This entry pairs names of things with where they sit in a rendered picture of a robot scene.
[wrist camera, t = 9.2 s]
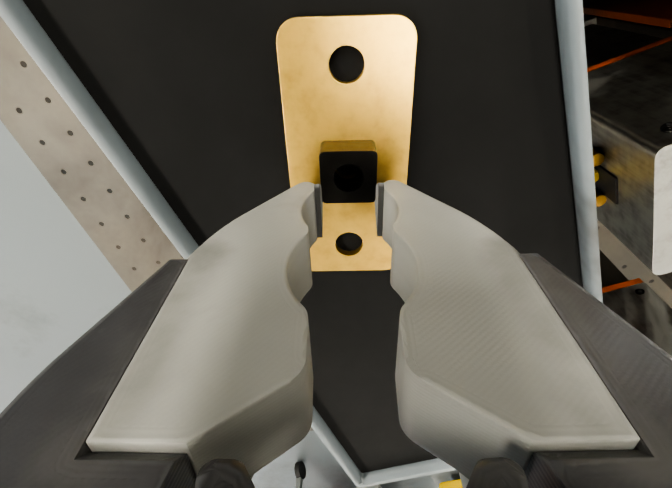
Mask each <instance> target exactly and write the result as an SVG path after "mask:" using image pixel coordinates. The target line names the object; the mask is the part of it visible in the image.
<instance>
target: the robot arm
mask: <svg viewBox="0 0 672 488"><path fill-rule="evenodd" d="M374 202H375V216H376V230H377V237H382V238H383V240H384V241H385V242H386V243H387V244H388V245H389V246H390V247H391V249H392V255H391V273H390V284H391V286H392V288H393V289H394V290H395V291H396V292H397V293H398V294H399V295H400V297H401V298H402V299H403V301H404V302H405V304H404V305H403V306H402V308H401V310H400V317H399V330H398V343H397V356H396V369H395V382H396V393H397V404H398V415H399V423H400V426H401V428H402V430H403V432H404V433H405V434H406V436H407V437H408V438H409V439H410V440H412V441H413V442H414V443H416V444H417V445H419V446H421V447H422V448H424V449H425V450H427V451H428V452H430V453H431V454H433V455H434V456H436V457H437V458H439V459H441V460H442V461H444V462H445V463H447V464H448V465H450V466H451V467H453V468H454V469H456V470H457V471H459V475H460V479H461V483H462V488H672V356H671V355H669V354H668V353H667V352H666V351H664V350H663V349H662V348H660V347H659V346H658V345H657V344H655V343H654V342H653V341H651V340H650V339H649V338H647V337H646V336H645V335H644V334H642V333H641V332H640V331H638V330H637V329H636V328H634V327H633V326H632V325H631V324H629V323H628V322H627V321H625V320H624V319H623V318H621V317H620V316H619V315H617V314H616V313H615V312H614V311H612V310H611V309H610V308H608V307H607V306H606V305H604V304H603V303H602V302H600V301H599V300H598V299H597V298H595V297H594V296H593V295H591V294H590V293H589V292H587V291H586V290H585V289H584V288H582V287H581V286H580V285H578V284H577V283H576V282H574V281H573V280H572V279H570V278H569V277H568V276H567V275H565V274H564V273H563V272H561V271H560V270H559V269H557V268H556V267H555V266H553V265H552V264H551V263H550V262H548V261H547V260H546V259H544V258H543V257H542V256H540V255H539V254H538V253H529V254H520V253H519V252H518V251H517V250H516V249H515V248H514V247H512V246H511V245H510V244H509V243H507V242H506V241H505V240H504V239H502V238H501V237H500V236H499V235H497V234H496V233H495V232H493V231H492V230H490V229H489V228H487V227H486V226H484V225H483V224H481V223H480V222H478V221H476V220H475V219H473V218H471V217H470V216H468V215H466V214H464V213H462V212H460V211H459V210H457V209H455V208H453V207H450V206H448V205H446V204H444V203H442V202H440V201H438V200H436V199H434V198H432V197H430V196H428V195H426V194H424V193H422V192H420V191H418V190H416V189H414V188H412V187H410V186H408V185H406V184H404V183H402V182H400V181H397V180H388V181H386V182H384V183H377V185H376V198H375V201H374ZM322 237H323V202H322V188H321V185H320V184H313V183H311V182H302V183H299V184H297V185H295V186H293V187H292V188H290V189H288V190H286V191H284V192H283V193H281V194H279V195H277V196H275V197H274V198H272V199H270V200H268V201H267V202H265V203H263V204H261V205H259V206H258V207H256V208H254V209H252V210H250V211H249V212H247V213H245V214H243V215H242V216H240V217H238V218H237V219H235V220H233V221H232V222H230V223H229V224H227V225H226V226H224V227H223V228H222V229H220V230H219V231H217V232H216V233H215V234H214V235H212V236H211V237H210V238H209V239H207V240H206V241H205V242H204V243H203V244H202V245H201V246H199V247H198V248H197V249H196V250H195V251H194V252H193V253H192V254H191V255H190V256H189V257H188V258H187V259H170V260H169V261H167V262H166V263H165V264H164V265H163V266H162V267H161V268H159V269H158V270H157V271H156V272H155V273H154V274H152V275H151V276H150V277H149V278H148V279H147V280H146V281H144V282H143V283H142V284H141V285H140V286H139V287H137V288H136V289H135V290H134V291H133V292H132V293H131V294H129V295H128V296H127V297H126V298H125V299H124V300H122V301H121V302H120V303H119V304H118V305H117V306H115V307H114V308H113V309H112V310H111V311H110V312H109V313H107V314H106V315H105V316H104V317H103V318H102V319H100V320H99V321H98V322H97V323H96V324H95V325H94V326H92V327H91V328H90V329H89V330H88V331H87V332H85V333H84V334H83V335H82V336H81V337H80V338H79V339H77V340H76V341H75V342H74V343H73V344H72V345H70V346H69V347H68V348H67V349H66V350H65V351H64V352H62V353H61V354H60V355H59V356H58V357H57V358H56V359H54V360H53V361H52V362H51V363H50V364H49V365H48V366H47V367H46V368H45V369H44V370H42V371H41V372H40V373H39V374H38V375H37V376H36V377H35V378H34V379H33V380H32V381H31V382H30V383H29V384H28V385H27V386H26V387H25V388H24V389H23V390H22V391H21V392H20V393H19V394H18V395H17V396H16V397H15V398H14V399H13V401H12V402H11V403H10V404H9V405H8V406H7V407H6V408H5V409H4V410H3V411H2V412H1V414H0V488H255V486H254V484H253V482H252V477H253V475H254V474H255V473H256V472H258V471H259V470H260V469H262V468H263V467H265V466H266V465H268V464H269V463H271V462H272V461H273V460H275V459H276V458H278V457H279V456H281V455H282V454H283V453H285V452H286V451H288V450H289V449H291V448H292V447H294V446H295V445H296V444H298V443H299V442H301V441H302V440H303V439H304V438H305V437H306V435H307V434H308V432H309V430H310V428H311V425H312V415H313V378H314V377H313V366H312V355H311V344H310V333H309V322H308V313H307V311H306V309H305V307H304V306H303V305H302V304H301V303H300V302H301V300H302V299H303V297H304V296H305V295H306V293H307V292H308V291H309V290H310V289H311V287H312V270H311V257H310V248H311V247H312V245H313V244H314V243H315V242H316V241H317V238H322Z"/></svg>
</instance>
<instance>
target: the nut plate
mask: <svg viewBox="0 0 672 488"><path fill-rule="evenodd" d="M345 45H348V46H353V47H355V48H357V49H358V50H359V51H360V52H361V54H362V55H363V58H364V68H363V71H362V73H361V74H360V75H359V77H357V78H356V79H355V80H352V81H349V82H344V81H340V80H338V79H337V78H335V77H334V76H333V74H332V73H331V71H330V68H329V59H330V56H331V55H332V53H333V52H334V51H335V50H336V49H337V48H339V47H341V46H345ZM276 48H277V58H278V68H279V78H280V88H281V98H282V108H283V118H284V128H285V138H286V148H287V158H288V168H289V178H290V188H292V187H293V186H295V185H297V184H299V183H302V182H311V183H313V184H320V185H321V188H322V202H323V237H322V238H317V241H316V242H315V243H314V244H313V245H312V247H311V248H310V257H311V270H312V271H357V270H389V269H391V255H392V249H391V247H390V246H389V245H388V244H387V243H386V242H385V241H384V240H383V238H382V237H377V230H376V216H375V202H374V201H375V198H376V185H377V183H384V182H386V181H388V180H397V181H400V182H402V183H404V184H406V185H407V172H408V158H409V145H410V131H411V117H412V104H413V90H414V76H415V62H416V49H417V31H416V28H415V26H414V24H413V23H412V21H411V20H410V19H408V18H407V17H406V16H403V15H401V14H365V15H334V16H302V17H293V18H290V19H288V20H286V21H285V22H284V23H283V24H282V25H281V26H280V28H279V30H278V32H277V36H276ZM344 164H353V165H356V166H357V167H359V168H360V169H359V171H358V172H357V173H355V174H353V175H343V174H341V173H339V172H338V171H337V168H339V167H340V166H342V165H344ZM348 232H351V233H355V234H357V235H359V236H360V237H361V238H362V240H363V241H362V244H361V246H360V247H359V248H358V249H356V250H353V251H345V250H342V249H340V248H339V247H338V246H337V244H336V239H337V238H338V236H340V235H341V234H343V233H348Z"/></svg>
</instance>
